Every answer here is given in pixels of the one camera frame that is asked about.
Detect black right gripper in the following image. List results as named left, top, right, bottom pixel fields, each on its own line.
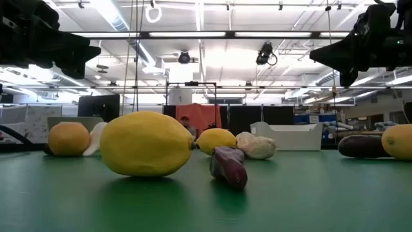
left=309, top=30, right=398, bottom=88

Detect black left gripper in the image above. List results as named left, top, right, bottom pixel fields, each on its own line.
left=0, top=28, right=102, bottom=80

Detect white garlic bulb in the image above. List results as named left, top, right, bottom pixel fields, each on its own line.
left=82, top=121, right=108, bottom=158

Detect orange-yellow lemon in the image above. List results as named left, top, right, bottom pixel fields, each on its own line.
left=47, top=121, right=91, bottom=157

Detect dark purple eggplant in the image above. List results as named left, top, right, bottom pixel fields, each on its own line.
left=337, top=134, right=392, bottom=159

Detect yellow lemon with stem dot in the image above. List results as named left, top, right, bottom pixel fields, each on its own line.
left=381, top=124, right=412, bottom=162

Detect large yellow lemon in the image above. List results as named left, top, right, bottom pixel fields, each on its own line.
left=99, top=111, right=195, bottom=177

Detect beige garlic bulb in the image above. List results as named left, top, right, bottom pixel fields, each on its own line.
left=236, top=131, right=278, bottom=160

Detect small yellow lemon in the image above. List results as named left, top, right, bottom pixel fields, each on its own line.
left=195, top=128, right=238, bottom=157

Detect black monitor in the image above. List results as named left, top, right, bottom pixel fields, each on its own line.
left=77, top=93, right=120, bottom=122

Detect blue storage bins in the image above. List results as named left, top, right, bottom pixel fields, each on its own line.
left=294, top=113, right=337, bottom=125

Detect white patterned partition panel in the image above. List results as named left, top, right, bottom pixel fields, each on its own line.
left=0, top=105, right=62, bottom=144

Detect black partition screen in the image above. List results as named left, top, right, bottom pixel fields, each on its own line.
left=221, top=105, right=295, bottom=137

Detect white plastic basket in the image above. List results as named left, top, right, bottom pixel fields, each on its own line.
left=250, top=121, right=324, bottom=151

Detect white round tank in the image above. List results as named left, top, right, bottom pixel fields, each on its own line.
left=167, top=88, right=193, bottom=106

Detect overhead light bar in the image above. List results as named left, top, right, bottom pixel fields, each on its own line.
left=70, top=30, right=351, bottom=40

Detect person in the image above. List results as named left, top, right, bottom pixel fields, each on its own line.
left=180, top=115, right=198, bottom=141

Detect orange cloth partition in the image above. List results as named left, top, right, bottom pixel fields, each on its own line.
left=175, top=102, right=223, bottom=138

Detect yellow hanging cord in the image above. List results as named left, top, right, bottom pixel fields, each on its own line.
left=324, top=0, right=339, bottom=142

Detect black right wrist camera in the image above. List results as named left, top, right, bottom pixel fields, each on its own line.
left=353, top=2, right=397, bottom=36

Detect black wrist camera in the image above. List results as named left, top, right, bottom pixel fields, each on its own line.
left=353, top=2, right=397, bottom=36
left=0, top=0, right=61, bottom=32

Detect black horizontal frame rail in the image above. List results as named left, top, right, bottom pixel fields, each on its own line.
left=9, top=85, right=412, bottom=90

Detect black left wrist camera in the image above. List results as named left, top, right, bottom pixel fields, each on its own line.
left=0, top=0, right=61, bottom=32

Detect black ceiling camera with cable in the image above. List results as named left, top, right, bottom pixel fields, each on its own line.
left=256, top=41, right=278, bottom=67

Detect white ring light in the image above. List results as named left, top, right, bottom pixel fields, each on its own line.
left=144, top=3, right=163, bottom=24

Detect black hose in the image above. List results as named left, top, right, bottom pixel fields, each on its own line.
left=0, top=124, right=33, bottom=146

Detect black metal frame stand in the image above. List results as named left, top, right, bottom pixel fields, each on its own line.
left=165, top=82, right=218, bottom=130

